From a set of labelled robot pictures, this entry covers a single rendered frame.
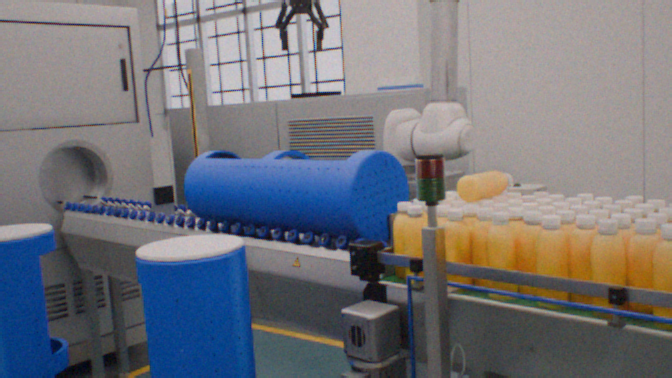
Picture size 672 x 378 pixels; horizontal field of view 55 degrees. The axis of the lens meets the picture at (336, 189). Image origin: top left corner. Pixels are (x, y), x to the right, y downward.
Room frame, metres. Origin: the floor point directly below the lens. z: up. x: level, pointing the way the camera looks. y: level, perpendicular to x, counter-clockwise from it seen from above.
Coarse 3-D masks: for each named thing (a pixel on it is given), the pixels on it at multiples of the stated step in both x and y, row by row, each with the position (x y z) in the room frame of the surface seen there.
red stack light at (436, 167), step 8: (416, 160) 1.39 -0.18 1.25; (424, 160) 1.37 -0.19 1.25; (432, 160) 1.37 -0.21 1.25; (440, 160) 1.38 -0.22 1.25; (416, 168) 1.39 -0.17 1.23; (424, 168) 1.37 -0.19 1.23; (432, 168) 1.37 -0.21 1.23; (440, 168) 1.38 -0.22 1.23; (416, 176) 1.40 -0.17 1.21; (424, 176) 1.38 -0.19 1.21; (432, 176) 1.37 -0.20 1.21; (440, 176) 1.38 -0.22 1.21
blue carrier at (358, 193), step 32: (224, 160) 2.38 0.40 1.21; (256, 160) 2.26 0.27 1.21; (288, 160) 2.14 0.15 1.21; (320, 160) 2.04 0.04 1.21; (352, 160) 1.95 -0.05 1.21; (384, 160) 2.00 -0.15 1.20; (192, 192) 2.44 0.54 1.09; (224, 192) 2.30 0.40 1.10; (256, 192) 2.17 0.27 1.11; (288, 192) 2.06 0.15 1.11; (320, 192) 1.96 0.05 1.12; (352, 192) 1.88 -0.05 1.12; (384, 192) 1.98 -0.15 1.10; (256, 224) 2.26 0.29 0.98; (288, 224) 2.12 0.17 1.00; (320, 224) 2.00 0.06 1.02; (352, 224) 1.89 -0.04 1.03; (384, 224) 1.98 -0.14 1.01
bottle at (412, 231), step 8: (416, 216) 1.67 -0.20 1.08; (408, 224) 1.66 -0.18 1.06; (416, 224) 1.65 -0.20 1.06; (424, 224) 1.66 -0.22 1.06; (408, 232) 1.66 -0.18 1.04; (416, 232) 1.65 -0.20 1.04; (408, 240) 1.66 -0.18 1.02; (416, 240) 1.65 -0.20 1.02; (408, 248) 1.66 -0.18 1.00; (416, 248) 1.65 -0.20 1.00; (416, 256) 1.65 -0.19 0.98; (408, 272) 1.66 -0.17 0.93
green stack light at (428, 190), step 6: (420, 180) 1.38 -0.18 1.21; (426, 180) 1.37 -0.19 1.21; (432, 180) 1.37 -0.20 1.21; (438, 180) 1.37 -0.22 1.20; (444, 180) 1.39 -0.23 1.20; (420, 186) 1.38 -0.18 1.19; (426, 186) 1.37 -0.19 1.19; (432, 186) 1.37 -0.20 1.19; (438, 186) 1.37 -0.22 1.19; (444, 186) 1.38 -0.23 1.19; (420, 192) 1.38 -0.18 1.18; (426, 192) 1.37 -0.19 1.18; (432, 192) 1.37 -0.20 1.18; (438, 192) 1.37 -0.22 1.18; (444, 192) 1.38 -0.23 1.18; (420, 198) 1.39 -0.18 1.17; (426, 198) 1.37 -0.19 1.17; (432, 198) 1.37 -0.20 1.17; (438, 198) 1.37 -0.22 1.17; (444, 198) 1.38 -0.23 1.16
